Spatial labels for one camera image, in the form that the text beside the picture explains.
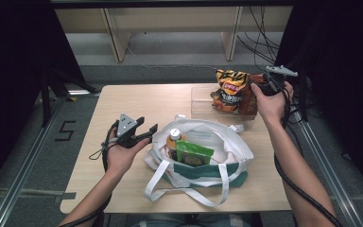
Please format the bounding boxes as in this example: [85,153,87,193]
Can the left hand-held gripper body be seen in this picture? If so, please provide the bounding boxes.
[107,113,143,149]

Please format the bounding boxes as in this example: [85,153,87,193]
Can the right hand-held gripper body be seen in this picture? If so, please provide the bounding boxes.
[259,64,299,96]

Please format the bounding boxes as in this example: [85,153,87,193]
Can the orange juice bottle white cap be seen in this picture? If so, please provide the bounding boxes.
[165,127,187,161]

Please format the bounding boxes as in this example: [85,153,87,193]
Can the yellow chips bag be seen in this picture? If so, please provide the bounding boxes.
[209,69,251,114]

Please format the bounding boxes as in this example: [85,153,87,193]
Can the white and teal tote bag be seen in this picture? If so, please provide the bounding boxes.
[143,114,255,208]

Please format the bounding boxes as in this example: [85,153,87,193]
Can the person's right hand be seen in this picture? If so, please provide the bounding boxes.
[250,80,295,126]

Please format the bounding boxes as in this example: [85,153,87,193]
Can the person's left hand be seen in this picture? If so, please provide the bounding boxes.
[105,139,151,175]

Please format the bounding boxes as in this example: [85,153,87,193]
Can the green snack packet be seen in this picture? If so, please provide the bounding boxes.
[175,139,216,167]

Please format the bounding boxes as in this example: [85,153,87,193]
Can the black curtain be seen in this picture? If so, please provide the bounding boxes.
[273,0,363,190]
[0,0,87,192]

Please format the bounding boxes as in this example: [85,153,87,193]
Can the black tripod stand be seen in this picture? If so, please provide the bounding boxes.
[39,67,100,128]

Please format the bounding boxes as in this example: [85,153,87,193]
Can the beige desk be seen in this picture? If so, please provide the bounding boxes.
[55,6,294,63]

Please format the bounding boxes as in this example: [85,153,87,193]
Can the black hanging cables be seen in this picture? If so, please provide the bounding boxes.
[236,6,282,74]

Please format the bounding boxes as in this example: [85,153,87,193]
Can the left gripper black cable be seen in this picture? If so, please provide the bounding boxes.
[56,121,120,227]

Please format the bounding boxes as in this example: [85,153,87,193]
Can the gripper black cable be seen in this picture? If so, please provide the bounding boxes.
[272,79,345,227]
[56,121,120,227]

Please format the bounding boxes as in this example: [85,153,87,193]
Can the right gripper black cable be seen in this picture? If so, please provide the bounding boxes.
[272,79,345,227]

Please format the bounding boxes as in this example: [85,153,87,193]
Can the aluminium floor rail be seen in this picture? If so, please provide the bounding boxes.
[0,94,74,227]
[296,119,363,227]

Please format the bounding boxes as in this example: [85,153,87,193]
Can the black frame bar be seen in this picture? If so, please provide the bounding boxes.
[50,0,297,9]

